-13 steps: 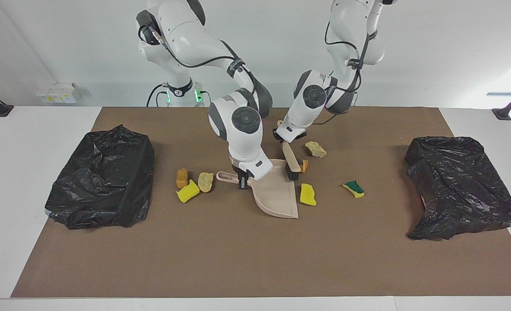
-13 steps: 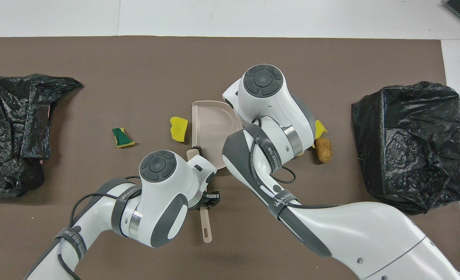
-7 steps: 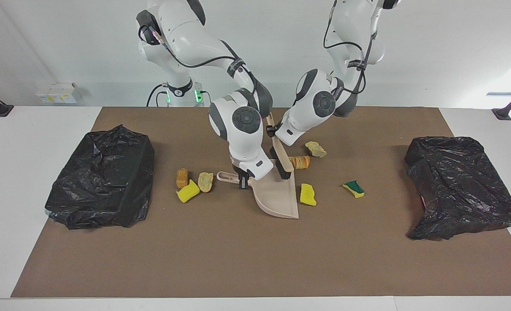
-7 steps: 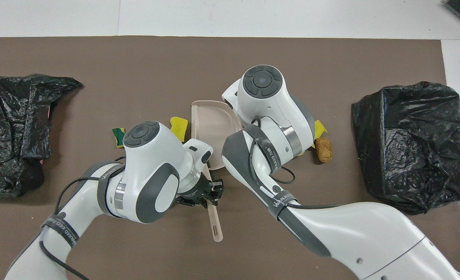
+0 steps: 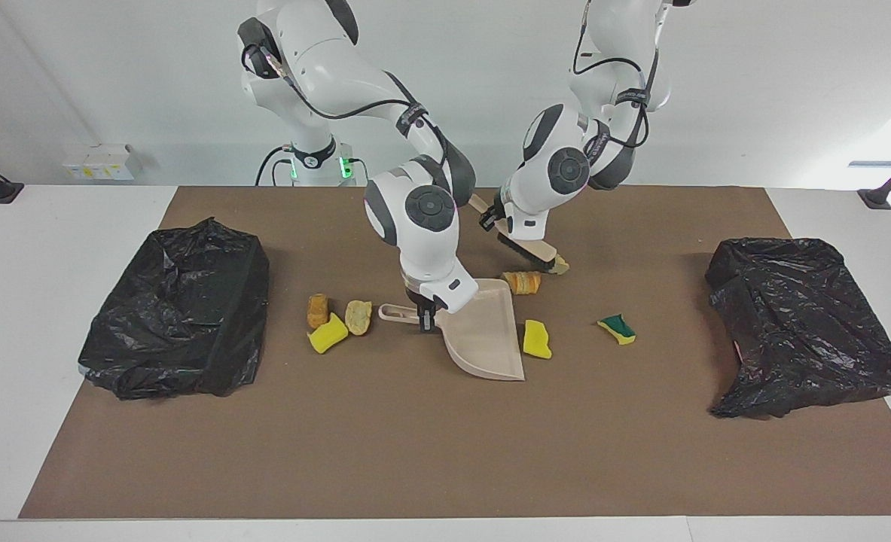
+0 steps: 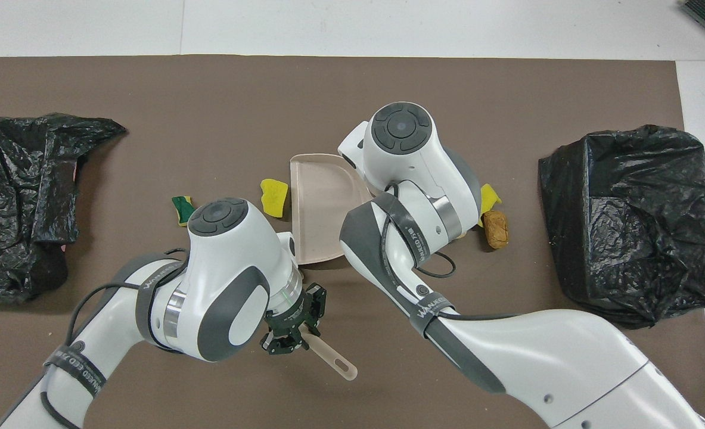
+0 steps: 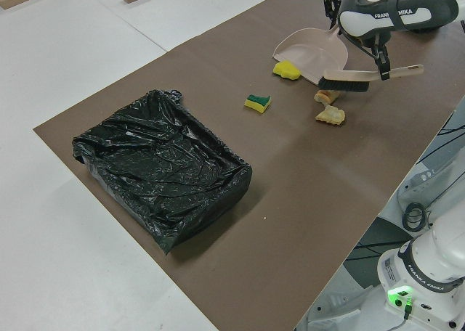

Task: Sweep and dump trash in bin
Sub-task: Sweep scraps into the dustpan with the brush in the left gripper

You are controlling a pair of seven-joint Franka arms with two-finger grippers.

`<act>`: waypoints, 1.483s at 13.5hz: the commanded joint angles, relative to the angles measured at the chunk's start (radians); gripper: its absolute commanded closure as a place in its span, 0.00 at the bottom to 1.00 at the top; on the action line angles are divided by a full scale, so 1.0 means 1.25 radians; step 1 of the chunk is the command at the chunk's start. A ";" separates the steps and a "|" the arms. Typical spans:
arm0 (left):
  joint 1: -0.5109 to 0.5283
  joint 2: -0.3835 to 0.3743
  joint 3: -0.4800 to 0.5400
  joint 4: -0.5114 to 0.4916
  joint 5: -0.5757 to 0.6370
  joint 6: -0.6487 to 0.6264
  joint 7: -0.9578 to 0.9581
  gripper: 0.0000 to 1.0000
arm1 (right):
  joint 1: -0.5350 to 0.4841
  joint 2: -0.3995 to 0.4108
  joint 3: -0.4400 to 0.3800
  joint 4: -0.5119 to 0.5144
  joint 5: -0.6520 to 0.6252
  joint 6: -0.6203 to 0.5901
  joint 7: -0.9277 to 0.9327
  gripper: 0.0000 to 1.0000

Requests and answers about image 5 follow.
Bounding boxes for crumpled black bag lined bin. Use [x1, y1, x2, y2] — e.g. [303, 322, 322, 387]
[705, 237, 891, 419]

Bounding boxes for notched yellow sponge piece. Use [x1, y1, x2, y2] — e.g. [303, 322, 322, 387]
[523, 320, 554, 360]

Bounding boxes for white wall socket box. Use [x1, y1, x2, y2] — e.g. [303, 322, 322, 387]
[63, 144, 143, 181]

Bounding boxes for green and yellow sponge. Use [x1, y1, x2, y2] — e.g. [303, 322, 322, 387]
[597, 314, 637, 346]

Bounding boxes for orange crust bread chunk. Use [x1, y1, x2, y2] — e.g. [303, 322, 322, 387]
[503, 271, 542, 296]

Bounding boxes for beige hand brush black bristles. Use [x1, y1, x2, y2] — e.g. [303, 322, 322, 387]
[466, 194, 559, 270]

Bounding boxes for beige plastic dustpan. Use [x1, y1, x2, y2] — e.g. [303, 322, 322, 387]
[378, 279, 526, 382]

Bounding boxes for boxy black bag lined bin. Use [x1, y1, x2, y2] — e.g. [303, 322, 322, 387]
[78, 218, 270, 400]

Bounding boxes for black right base cable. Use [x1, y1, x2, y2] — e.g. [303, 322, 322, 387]
[255, 145, 295, 187]

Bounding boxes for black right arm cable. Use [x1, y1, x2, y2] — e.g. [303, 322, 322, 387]
[242, 45, 450, 163]

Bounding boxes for brown table mat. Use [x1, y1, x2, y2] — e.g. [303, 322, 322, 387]
[18, 186, 891, 519]

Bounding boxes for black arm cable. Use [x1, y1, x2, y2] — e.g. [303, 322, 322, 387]
[573, 0, 653, 148]
[242, 45, 450, 163]

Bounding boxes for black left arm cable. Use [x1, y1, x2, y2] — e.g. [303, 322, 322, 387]
[573, 0, 653, 148]

